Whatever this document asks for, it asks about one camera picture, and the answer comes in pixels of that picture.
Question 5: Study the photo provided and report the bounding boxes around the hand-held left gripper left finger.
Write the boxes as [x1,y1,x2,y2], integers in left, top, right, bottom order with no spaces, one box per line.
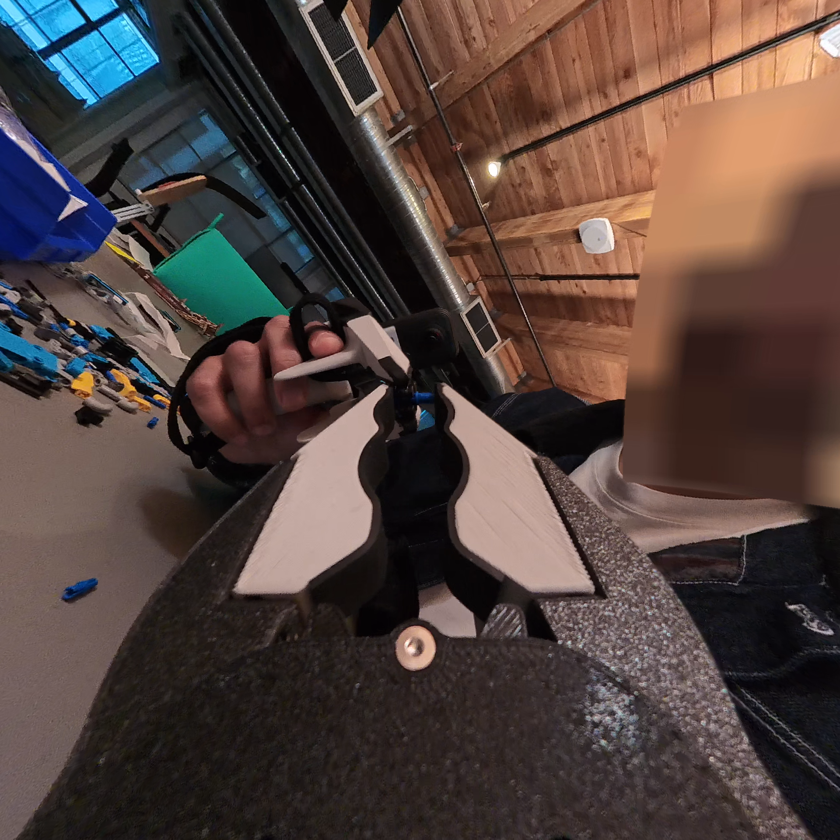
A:
[231,385,391,616]

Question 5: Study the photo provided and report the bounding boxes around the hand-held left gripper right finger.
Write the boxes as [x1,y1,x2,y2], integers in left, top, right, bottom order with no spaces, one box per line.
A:
[434,383,598,602]

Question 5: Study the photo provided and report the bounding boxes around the person's right hand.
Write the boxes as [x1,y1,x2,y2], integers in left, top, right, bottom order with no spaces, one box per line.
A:
[185,314,349,465]

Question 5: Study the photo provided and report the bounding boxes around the person's white shirt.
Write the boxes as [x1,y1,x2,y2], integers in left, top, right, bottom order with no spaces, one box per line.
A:
[416,438,818,639]

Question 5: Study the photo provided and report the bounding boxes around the metal conduit pipe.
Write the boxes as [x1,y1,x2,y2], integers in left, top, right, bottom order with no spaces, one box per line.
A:
[394,0,557,389]

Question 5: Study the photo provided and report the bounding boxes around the black ceiling pipes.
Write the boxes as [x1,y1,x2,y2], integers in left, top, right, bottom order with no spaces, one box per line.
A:
[174,0,411,326]

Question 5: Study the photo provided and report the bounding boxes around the white plastic bag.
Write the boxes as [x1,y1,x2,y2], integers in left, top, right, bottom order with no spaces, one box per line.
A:
[121,290,190,361]

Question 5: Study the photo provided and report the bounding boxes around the black lighting track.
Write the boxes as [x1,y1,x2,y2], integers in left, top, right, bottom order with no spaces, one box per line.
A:
[502,10,840,163]

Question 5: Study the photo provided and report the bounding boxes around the person's denim jacket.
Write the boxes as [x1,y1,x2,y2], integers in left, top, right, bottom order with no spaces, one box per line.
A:
[377,387,840,840]

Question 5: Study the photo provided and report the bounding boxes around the wood topped black stand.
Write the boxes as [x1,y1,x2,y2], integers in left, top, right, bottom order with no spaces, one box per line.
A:
[85,139,266,221]

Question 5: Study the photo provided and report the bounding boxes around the spread of blue yellow bricks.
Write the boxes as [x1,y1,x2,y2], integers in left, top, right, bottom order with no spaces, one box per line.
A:
[0,279,177,431]

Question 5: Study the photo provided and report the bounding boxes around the blue plastic bin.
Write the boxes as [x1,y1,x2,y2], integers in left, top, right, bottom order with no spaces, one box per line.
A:
[0,128,119,263]

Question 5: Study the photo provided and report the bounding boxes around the blue lit window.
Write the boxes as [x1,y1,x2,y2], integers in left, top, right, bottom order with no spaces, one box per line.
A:
[0,0,161,109]

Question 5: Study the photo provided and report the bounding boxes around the white duct vent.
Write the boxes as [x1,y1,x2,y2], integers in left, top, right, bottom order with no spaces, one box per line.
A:
[298,0,385,116]
[459,295,505,358]

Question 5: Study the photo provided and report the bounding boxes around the silver ventilation duct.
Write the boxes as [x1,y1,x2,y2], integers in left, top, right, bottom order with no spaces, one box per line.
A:
[262,0,519,395]

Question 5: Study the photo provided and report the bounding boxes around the white wall sensor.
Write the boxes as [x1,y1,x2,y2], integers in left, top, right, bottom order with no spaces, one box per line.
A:
[577,218,616,255]

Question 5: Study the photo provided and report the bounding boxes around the aluminium profile rail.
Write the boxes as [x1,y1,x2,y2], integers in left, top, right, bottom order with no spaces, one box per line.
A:
[105,200,158,229]

